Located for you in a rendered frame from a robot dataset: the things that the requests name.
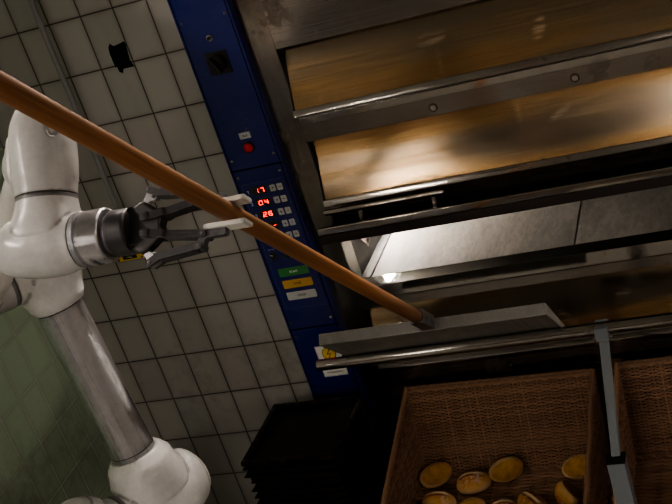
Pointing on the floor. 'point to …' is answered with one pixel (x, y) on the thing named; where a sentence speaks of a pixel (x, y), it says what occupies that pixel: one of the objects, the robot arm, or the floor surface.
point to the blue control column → (219, 29)
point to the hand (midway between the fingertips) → (228, 213)
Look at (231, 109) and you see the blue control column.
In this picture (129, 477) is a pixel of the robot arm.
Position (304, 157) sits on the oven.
